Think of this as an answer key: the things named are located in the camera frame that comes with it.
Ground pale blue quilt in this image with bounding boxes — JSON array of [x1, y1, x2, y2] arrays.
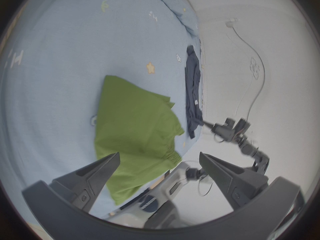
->
[[142, 0, 201, 39]]

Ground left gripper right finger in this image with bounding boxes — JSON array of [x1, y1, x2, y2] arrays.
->
[[199, 152, 269, 211]]

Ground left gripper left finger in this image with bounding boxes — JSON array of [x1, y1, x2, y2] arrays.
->
[[51, 152, 121, 212]]

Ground green shorts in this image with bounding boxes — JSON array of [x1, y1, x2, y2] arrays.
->
[[94, 75, 185, 206]]

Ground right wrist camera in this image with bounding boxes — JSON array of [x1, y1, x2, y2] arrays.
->
[[225, 117, 251, 135]]

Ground black cable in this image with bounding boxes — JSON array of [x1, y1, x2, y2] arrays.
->
[[197, 175, 214, 197]]

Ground bed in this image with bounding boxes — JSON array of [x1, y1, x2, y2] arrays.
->
[[0, 0, 270, 224]]

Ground dark blue garment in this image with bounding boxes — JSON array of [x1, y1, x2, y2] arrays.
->
[[185, 45, 204, 139]]

